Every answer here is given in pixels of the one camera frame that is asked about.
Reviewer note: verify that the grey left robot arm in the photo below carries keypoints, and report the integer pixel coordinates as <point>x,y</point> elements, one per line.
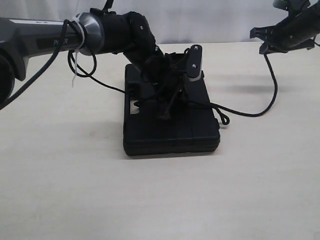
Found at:
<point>29,47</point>

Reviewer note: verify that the white zip tie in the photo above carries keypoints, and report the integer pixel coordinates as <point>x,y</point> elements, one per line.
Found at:
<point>77,52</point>

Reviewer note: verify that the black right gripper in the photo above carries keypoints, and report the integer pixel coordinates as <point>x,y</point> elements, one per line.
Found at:
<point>294,32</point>

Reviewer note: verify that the black plastic carrying case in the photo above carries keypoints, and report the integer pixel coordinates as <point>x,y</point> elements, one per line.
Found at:
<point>192,128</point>

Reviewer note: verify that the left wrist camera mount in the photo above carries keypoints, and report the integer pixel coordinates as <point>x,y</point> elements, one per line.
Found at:
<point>194,63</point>

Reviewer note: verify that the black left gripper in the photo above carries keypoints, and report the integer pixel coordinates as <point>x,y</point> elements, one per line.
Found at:
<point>165,72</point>

